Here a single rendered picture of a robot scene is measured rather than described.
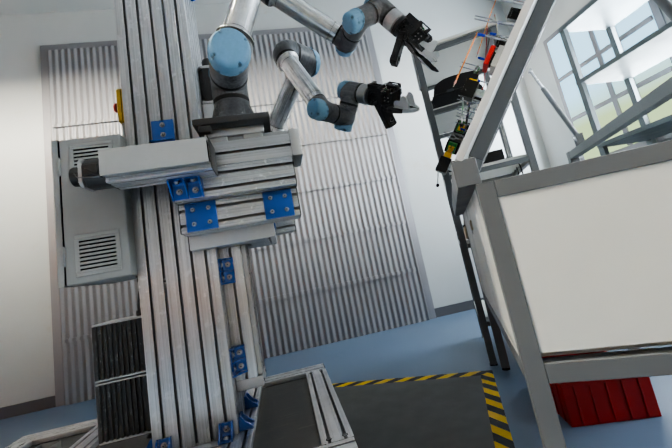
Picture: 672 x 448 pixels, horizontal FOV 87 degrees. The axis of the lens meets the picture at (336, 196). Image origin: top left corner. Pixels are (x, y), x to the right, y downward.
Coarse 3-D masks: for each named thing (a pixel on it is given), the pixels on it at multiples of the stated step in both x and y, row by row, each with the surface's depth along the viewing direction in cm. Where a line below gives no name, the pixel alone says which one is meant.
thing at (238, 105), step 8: (224, 96) 111; (232, 96) 111; (240, 96) 112; (216, 104) 112; (224, 104) 110; (232, 104) 110; (240, 104) 111; (248, 104) 114; (216, 112) 111; (224, 112) 108; (232, 112) 108; (240, 112) 109; (248, 112) 113
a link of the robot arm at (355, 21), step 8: (352, 8) 120; (360, 8) 120; (368, 8) 120; (376, 8) 121; (344, 16) 120; (352, 16) 118; (360, 16) 119; (368, 16) 120; (376, 16) 122; (344, 24) 122; (352, 24) 119; (360, 24) 120; (368, 24) 122; (344, 32) 128; (352, 32) 121; (360, 32) 125; (352, 40) 128
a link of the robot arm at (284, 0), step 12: (264, 0) 128; (276, 0) 127; (288, 0) 127; (300, 0) 128; (288, 12) 130; (300, 12) 128; (312, 12) 128; (312, 24) 130; (324, 24) 129; (336, 24) 130; (324, 36) 132; (336, 36) 131; (336, 48) 136; (348, 48) 133
